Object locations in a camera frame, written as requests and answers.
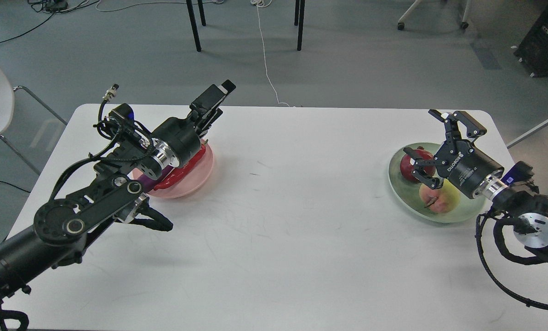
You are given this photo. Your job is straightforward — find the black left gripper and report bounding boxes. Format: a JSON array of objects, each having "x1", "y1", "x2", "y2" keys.
[{"x1": 152, "y1": 80, "x2": 236, "y2": 168}]

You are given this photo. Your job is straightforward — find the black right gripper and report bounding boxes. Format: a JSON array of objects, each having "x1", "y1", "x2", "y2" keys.
[{"x1": 404, "y1": 109, "x2": 504, "y2": 199}]

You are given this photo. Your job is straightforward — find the red pomegranate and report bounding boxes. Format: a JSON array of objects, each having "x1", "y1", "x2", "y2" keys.
[{"x1": 400, "y1": 146, "x2": 436, "y2": 183}]

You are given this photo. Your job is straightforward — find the yellow pink peach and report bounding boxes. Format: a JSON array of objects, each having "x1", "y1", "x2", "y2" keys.
[{"x1": 419, "y1": 179, "x2": 461, "y2": 214}]

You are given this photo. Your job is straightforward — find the purple eggplant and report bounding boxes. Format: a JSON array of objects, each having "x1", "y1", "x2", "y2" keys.
[{"x1": 133, "y1": 166, "x2": 175, "y2": 193}]

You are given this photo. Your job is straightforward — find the red chili pepper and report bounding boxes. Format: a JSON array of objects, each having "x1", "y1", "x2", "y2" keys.
[{"x1": 154, "y1": 144, "x2": 206, "y2": 190}]

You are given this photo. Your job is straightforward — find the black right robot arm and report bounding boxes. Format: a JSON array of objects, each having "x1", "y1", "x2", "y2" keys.
[{"x1": 404, "y1": 109, "x2": 548, "y2": 310}]

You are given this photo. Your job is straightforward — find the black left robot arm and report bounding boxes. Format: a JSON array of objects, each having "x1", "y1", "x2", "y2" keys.
[{"x1": 0, "y1": 80, "x2": 236, "y2": 331}]

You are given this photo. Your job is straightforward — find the green plate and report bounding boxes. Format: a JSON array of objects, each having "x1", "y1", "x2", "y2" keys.
[{"x1": 388, "y1": 148, "x2": 488, "y2": 223}]

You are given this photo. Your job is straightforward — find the black table legs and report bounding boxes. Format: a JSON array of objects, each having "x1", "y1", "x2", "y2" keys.
[{"x1": 184, "y1": 0, "x2": 306, "y2": 52}]

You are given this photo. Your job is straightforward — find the pink plate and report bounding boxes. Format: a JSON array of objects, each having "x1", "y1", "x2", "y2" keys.
[{"x1": 130, "y1": 140, "x2": 214, "y2": 199}]

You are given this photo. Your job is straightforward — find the white office chair base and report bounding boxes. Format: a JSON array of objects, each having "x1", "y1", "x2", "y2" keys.
[{"x1": 395, "y1": 0, "x2": 473, "y2": 32}]

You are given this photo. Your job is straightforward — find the white floor cable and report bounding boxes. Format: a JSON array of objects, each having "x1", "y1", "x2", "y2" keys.
[{"x1": 250, "y1": 0, "x2": 296, "y2": 108}]

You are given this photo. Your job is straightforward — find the black floor cables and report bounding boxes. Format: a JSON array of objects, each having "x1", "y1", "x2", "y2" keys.
[{"x1": 0, "y1": 0, "x2": 100, "y2": 49}]

